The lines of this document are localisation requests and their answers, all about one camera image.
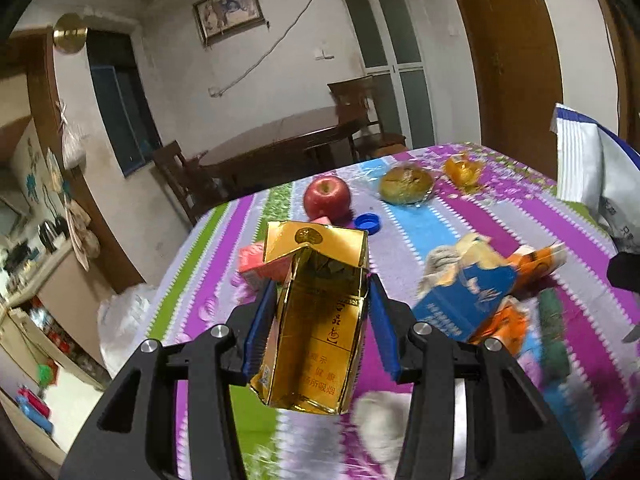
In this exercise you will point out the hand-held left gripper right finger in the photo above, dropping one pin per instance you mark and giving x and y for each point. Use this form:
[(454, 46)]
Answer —
[(382, 332)]

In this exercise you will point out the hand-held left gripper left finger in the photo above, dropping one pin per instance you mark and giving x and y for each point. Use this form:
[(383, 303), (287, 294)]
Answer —
[(260, 332)]

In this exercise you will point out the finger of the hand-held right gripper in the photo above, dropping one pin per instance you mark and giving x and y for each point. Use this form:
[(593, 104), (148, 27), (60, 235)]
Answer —
[(625, 272)]

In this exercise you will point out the gold cigarette box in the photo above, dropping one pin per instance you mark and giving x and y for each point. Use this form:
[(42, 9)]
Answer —
[(310, 320)]

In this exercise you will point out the blue cigarette box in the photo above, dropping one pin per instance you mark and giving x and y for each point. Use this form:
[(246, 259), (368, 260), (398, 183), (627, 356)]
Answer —
[(460, 305)]

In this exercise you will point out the orange snack bag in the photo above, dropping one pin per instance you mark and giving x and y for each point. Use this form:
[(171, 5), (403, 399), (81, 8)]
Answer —
[(535, 265)]

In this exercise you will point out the white and blue plastic bag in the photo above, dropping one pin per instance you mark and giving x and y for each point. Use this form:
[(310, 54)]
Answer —
[(580, 160)]

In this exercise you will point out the red drink carton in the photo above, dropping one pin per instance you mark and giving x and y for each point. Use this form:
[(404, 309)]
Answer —
[(255, 260)]

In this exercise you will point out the green scrubbing pad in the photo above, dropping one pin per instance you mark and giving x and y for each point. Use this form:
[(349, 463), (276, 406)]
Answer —
[(554, 330)]

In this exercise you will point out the white crumpled tissue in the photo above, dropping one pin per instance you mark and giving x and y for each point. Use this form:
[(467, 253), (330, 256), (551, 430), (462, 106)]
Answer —
[(382, 425)]

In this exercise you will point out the crumpled tissue with tan scraps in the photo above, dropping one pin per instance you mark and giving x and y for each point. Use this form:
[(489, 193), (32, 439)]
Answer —
[(450, 255)]

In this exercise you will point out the blue bottle cap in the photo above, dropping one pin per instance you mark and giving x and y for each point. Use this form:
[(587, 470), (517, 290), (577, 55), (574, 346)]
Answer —
[(367, 223)]

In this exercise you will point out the striped floral tablecloth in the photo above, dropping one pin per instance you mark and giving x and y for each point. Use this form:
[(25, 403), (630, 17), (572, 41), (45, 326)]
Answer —
[(450, 225)]

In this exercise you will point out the white plastic bag on floor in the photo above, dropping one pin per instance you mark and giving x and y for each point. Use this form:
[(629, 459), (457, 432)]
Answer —
[(122, 325)]

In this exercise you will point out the red apple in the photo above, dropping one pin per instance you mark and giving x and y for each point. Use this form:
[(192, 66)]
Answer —
[(327, 196)]

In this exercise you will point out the bread bun in clear wrap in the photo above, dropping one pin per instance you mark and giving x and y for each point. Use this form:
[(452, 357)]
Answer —
[(405, 184)]

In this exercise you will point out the wooden chair with slatted back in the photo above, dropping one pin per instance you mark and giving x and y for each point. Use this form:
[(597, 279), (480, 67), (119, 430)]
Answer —
[(180, 175)]

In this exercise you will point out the yellow crumpled wrapper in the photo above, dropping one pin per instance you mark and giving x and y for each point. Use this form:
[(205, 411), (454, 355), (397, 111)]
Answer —
[(462, 170)]

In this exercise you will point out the dark wooden dining table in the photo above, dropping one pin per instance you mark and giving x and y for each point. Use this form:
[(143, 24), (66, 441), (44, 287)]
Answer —
[(280, 137)]

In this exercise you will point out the hanging woven bags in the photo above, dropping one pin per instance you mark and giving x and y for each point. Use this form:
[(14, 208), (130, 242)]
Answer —
[(82, 235)]

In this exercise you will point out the wooden chair with carved back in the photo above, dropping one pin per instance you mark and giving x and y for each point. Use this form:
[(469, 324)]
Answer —
[(355, 100)]

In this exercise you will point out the kitchen counter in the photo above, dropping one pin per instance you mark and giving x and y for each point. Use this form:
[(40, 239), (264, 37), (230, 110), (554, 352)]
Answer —
[(30, 280)]

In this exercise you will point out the brown wooden door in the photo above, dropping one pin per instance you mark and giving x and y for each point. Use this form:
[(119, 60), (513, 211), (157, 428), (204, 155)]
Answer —
[(505, 60)]

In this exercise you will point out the hanging clear plastic bag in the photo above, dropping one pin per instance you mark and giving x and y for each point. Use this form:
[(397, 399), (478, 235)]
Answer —
[(72, 145)]

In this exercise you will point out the white glazed door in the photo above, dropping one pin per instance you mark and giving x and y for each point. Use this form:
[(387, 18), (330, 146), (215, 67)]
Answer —
[(395, 50)]

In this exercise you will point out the brass round wall ornament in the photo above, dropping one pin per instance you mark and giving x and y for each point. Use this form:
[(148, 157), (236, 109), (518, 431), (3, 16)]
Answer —
[(70, 32)]

